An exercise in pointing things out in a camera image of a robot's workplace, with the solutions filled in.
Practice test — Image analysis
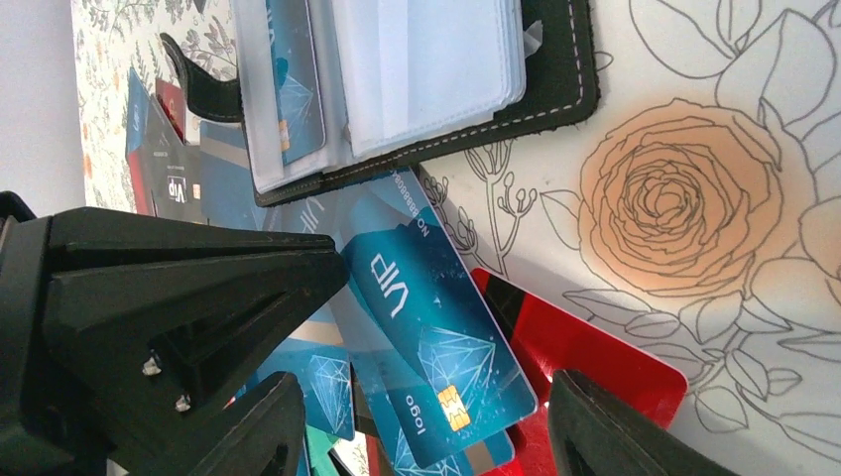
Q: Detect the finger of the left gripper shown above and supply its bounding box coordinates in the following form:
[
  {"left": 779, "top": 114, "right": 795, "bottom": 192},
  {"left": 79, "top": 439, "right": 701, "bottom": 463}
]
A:
[{"left": 1, "top": 191, "right": 348, "bottom": 475}]

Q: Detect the blue VIP diamond card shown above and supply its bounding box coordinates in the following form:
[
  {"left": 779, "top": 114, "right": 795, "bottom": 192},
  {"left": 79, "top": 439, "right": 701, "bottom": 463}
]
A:
[{"left": 341, "top": 220, "right": 540, "bottom": 468}]

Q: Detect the black VIP card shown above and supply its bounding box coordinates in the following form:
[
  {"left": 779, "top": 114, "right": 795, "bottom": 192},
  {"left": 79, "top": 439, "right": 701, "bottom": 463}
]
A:
[{"left": 126, "top": 97, "right": 206, "bottom": 223}]

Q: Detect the red glossy card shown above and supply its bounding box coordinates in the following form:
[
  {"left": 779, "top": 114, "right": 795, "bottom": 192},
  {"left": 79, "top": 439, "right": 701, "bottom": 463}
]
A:
[{"left": 470, "top": 268, "right": 688, "bottom": 475}]

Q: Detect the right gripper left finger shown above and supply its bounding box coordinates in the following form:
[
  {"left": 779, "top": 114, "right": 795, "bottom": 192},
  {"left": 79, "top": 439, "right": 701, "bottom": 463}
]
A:
[{"left": 108, "top": 371, "right": 305, "bottom": 475}]

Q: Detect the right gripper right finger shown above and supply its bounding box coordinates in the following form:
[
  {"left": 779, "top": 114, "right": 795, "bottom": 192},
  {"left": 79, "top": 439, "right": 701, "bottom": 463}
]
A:
[{"left": 547, "top": 370, "right": 735, "bottom": 476}]

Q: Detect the floral table mat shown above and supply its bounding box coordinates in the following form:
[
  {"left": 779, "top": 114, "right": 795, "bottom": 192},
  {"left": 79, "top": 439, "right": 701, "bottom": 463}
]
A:
[{"left": 70, "top": 0, "right": 841, "bottom": 476}]

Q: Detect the black leather card holder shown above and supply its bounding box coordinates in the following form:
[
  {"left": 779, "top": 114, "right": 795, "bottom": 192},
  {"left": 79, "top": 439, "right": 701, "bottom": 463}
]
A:
[{"left": 161, "top": 1, "right": 600, "bottom": 207}]

